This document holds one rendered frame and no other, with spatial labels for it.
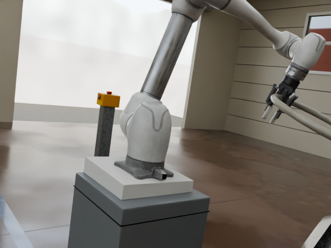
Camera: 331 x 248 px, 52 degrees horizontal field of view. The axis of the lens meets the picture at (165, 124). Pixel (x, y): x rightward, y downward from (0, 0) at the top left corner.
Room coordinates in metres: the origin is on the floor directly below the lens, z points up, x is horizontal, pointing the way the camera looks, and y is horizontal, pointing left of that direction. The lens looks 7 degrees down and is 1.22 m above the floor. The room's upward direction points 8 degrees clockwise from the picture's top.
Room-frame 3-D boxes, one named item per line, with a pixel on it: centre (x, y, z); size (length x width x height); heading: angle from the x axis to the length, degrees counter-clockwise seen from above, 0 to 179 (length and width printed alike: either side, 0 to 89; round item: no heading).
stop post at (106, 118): (2.26, 0.40, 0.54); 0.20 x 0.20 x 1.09; 32
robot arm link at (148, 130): (1.33, 0.06, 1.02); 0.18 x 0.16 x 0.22; 19
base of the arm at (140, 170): (1.31, 0.05, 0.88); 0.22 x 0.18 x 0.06; 41
